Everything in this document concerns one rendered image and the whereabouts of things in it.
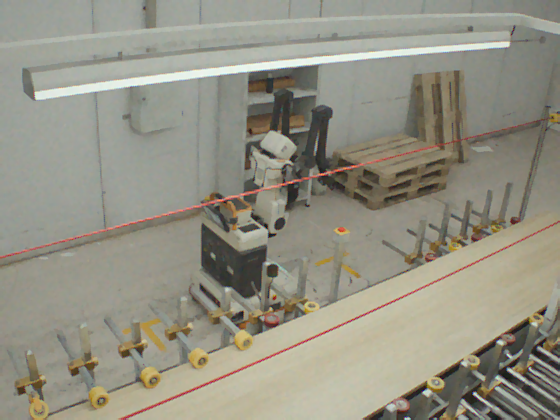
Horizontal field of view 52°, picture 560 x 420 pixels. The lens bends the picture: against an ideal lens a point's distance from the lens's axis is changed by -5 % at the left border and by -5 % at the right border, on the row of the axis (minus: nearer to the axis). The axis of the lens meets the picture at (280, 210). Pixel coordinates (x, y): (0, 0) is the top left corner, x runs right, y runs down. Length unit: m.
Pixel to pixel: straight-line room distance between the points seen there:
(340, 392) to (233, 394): 0.48
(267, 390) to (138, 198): 3.33
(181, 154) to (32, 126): 1.47
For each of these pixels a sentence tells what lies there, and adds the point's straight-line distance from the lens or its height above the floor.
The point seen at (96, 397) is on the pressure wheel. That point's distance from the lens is 2.67.
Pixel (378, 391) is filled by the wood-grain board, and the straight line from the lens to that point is 2.84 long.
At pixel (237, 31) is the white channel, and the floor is 2.44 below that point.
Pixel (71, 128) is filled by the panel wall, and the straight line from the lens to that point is 5.24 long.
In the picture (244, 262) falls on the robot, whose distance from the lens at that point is 4.18.
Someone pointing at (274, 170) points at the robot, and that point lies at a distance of 4.18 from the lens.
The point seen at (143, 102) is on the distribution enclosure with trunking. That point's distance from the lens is 5.17.
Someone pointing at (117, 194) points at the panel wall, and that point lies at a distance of 5.63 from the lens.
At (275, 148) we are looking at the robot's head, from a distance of 4.20.
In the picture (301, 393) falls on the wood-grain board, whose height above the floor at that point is 0.90.
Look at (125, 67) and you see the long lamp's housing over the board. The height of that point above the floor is 2.36.
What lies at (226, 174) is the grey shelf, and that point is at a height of 0.46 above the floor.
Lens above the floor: 2.81
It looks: 27 degrees down
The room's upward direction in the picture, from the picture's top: 4 degrees clockwise
